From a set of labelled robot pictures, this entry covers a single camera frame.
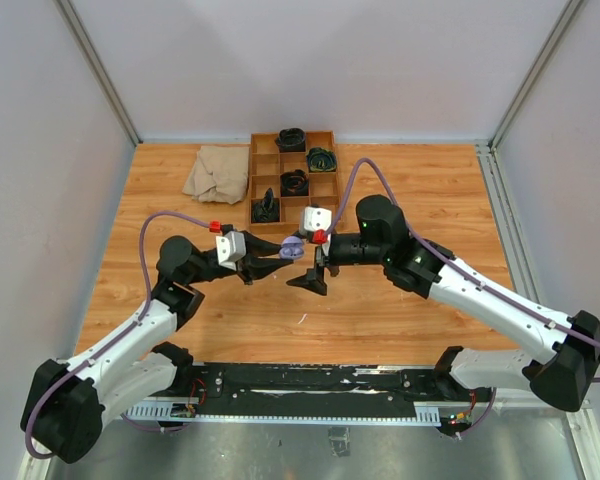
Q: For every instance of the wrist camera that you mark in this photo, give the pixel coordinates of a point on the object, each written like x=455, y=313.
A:
x=230, y=248
x=315, y=220

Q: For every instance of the wooden compartment tray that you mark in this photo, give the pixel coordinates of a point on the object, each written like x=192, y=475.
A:
x=266, y=164

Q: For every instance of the black rolled tie top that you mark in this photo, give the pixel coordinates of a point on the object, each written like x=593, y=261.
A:
x=292, y=140

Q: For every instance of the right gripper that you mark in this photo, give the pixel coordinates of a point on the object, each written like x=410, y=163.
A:
x=313, y=279

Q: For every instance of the beige folded cloth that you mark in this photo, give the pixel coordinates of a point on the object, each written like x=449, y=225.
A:
x=219, y=175

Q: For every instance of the blue yellow rolled tie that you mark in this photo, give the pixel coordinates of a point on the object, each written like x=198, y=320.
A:
x=321, y=160

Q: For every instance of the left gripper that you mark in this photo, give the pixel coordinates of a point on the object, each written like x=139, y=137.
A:
x=251, y=266

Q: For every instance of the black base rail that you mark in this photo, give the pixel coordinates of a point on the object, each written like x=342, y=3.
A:
x=316, y=391

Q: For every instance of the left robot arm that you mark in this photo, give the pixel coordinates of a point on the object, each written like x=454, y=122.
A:
x=71, y=402

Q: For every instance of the dark floral folded tie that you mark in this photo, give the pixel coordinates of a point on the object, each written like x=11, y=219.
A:
x=267, y=209

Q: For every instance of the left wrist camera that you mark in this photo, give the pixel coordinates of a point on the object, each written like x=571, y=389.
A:
x=230, y=248

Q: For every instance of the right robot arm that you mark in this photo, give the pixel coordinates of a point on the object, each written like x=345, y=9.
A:
x=557, y=355

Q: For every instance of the black orange rolled tie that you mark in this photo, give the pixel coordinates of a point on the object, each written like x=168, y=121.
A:
x=294, y=184

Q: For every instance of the purple earbud case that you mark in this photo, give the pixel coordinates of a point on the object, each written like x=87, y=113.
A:
x=291, y=248

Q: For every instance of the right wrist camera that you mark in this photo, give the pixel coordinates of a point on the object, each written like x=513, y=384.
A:
x=315, y=220

